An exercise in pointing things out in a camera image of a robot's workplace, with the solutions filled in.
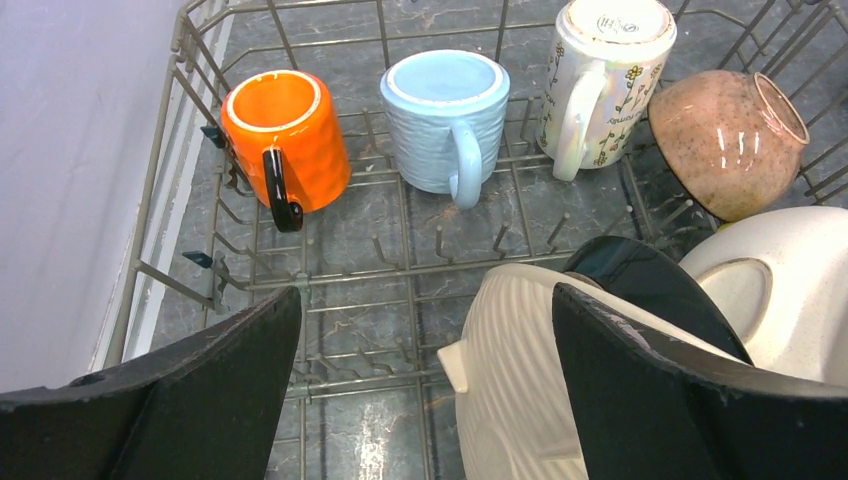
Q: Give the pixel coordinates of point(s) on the white floral mug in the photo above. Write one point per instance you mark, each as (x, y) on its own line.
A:
(605, 61)

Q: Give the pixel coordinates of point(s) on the grey wire dish rack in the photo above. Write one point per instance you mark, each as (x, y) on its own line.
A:
(386, 274)

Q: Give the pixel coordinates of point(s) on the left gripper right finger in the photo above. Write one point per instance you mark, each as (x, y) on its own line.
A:
(650, 405)

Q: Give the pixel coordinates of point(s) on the orange mug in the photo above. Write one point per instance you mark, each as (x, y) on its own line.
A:
(287, 138)

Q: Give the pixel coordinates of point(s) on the red-rimmed beige plate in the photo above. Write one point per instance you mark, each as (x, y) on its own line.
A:
(649, 279)

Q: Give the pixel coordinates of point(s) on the cream divided plate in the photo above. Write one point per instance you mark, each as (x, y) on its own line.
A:
(780, 279)

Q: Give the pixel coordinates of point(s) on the beige brown-rimmed bowl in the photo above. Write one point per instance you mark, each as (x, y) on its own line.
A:
(733, 140)

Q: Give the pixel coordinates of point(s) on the light blue mug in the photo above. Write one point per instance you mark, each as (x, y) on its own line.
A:
(446, 113)

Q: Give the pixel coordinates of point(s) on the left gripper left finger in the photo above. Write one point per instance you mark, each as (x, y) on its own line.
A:
(204, 407)

